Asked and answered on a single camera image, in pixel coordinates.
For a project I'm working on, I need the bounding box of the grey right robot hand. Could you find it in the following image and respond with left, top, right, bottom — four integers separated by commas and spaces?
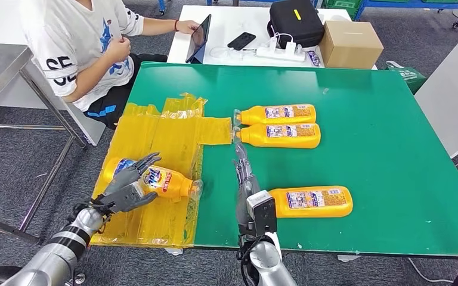
232, 142, 261, 228

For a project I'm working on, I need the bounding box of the person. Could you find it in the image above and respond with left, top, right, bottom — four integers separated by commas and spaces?
19, 0, 200, 130

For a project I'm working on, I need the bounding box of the person's left hand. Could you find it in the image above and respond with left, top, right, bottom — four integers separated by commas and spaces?
177, 20, 200, 36

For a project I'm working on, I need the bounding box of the white power strip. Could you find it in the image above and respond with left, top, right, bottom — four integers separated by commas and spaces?
255, 46, 307, 63

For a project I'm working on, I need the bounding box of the orange detergent bottle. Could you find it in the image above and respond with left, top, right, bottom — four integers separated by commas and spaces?
233, 123, 322, 150
101, 157, 205, 203
268, 185, 354, 219
233, 104, 317, 126

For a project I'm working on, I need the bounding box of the black carry bag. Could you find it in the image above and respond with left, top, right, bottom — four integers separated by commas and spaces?
267, 0, 326, 49

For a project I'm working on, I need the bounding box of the green plastic crate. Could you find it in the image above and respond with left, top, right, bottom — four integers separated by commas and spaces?
323, 0, 362, 11

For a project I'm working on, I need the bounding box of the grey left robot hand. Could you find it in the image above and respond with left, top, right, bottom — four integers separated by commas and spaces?
91, 153, 162, 215

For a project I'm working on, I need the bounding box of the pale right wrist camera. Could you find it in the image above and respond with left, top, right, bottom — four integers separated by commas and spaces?
246, 190, 278, 234

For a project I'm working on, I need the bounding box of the yellow taped cardboard sheet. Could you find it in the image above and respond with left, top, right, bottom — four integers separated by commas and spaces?
89, 92, 234, 250

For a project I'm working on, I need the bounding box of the white charging cable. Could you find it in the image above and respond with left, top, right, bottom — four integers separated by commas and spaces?
208, 45, 258, 60

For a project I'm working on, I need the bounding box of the tablet with blue case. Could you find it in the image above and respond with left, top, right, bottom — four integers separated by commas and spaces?
185, 14, 212, 64

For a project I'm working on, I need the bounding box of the green shopping bag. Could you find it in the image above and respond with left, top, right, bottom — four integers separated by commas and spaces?
385, 60, 428, 95

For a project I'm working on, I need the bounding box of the white floor cable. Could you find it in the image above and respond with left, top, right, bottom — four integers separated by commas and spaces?
407, 257, 455, 283

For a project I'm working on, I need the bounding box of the brown cardboard box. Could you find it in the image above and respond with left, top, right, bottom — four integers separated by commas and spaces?
318, 20, 385, 70

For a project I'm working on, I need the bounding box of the black smartphone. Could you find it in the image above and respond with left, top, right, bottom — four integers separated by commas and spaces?
227, 32, 257, 51

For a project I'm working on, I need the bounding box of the person's right hand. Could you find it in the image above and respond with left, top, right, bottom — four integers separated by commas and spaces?
104, 36, 132, 64

